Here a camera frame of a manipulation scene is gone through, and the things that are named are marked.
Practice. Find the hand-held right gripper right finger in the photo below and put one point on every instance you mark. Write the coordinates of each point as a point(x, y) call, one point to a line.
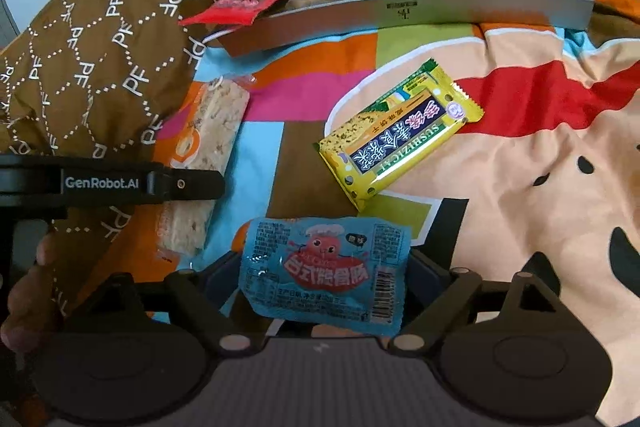
point(425, 268)

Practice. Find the person's left hand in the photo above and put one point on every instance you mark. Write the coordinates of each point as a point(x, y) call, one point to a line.
point(35, 307)

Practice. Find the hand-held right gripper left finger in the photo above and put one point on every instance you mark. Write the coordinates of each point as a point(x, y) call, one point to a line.
point(225, 272)

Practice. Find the colourful printed blanket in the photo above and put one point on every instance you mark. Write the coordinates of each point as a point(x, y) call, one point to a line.
point(550, 157)

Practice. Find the brown patterned pillow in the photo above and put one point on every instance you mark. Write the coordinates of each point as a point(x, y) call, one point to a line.
point(100, 32)

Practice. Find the yellow green cracker packet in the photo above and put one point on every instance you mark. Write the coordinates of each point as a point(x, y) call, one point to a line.
point(400, 137)

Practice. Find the light blue snack packet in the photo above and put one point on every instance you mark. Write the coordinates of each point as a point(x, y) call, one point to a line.
point(320, 272)

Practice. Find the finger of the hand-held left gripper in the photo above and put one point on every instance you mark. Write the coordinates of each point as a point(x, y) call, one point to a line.
point(197, 184)

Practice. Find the clear-wrapped rice bar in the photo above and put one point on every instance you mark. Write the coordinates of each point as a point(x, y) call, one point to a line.
point(215, 132)

